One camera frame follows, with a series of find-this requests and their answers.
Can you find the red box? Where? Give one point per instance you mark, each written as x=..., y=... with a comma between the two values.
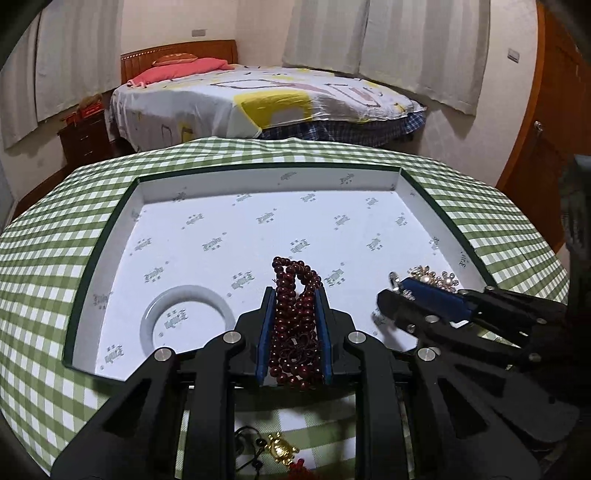
x=87, y=113

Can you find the wooden door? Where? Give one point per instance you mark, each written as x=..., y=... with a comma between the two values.
x=545, y=138

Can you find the pale jade bangle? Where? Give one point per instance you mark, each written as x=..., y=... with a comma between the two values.
x=147, y=323

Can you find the dark wooden nightstand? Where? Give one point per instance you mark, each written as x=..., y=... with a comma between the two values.
x=85, y=138

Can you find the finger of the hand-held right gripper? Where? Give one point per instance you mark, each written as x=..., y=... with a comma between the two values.
x=406, y=314
x=434, y=297

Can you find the green checked tablecloth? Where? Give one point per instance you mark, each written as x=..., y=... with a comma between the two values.
x=69, y=230

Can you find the orange cushion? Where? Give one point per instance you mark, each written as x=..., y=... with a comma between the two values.
x=175, y=59

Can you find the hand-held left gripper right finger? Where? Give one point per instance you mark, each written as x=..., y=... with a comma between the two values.
x=326, y=339

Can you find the brown plush toy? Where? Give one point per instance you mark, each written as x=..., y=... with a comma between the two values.
x=90, y=101

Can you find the blue plaid bed skirt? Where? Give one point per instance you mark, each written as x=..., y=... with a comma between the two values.
x=346, y=131

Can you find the gold turtle red tassel charm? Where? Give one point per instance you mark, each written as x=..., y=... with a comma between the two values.
x=279, y=450

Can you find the white paper-lined tray box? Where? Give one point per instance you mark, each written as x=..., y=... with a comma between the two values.
x=231, y=221

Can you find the bed with patterned sheet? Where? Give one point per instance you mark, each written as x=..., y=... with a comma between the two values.
x=207, y=101

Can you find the pearl cluster charm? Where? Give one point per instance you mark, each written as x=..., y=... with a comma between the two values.
x=431, y=277

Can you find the grey wall outlet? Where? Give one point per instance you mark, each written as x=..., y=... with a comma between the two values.
x=199, y=32

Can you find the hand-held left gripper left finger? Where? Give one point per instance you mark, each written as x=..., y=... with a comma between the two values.
x=265, y=339

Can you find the white light switch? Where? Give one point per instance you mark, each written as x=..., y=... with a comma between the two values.
x=513, y=54

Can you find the white curtain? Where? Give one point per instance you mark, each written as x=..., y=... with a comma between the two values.
x=78, y=55
x=328, y=37
x=18, y=92
x=425, y=50

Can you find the pink pillow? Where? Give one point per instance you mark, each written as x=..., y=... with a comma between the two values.
x=180, y=71

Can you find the wooden bed headboard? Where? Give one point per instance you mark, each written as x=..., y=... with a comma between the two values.
x=184, y=48

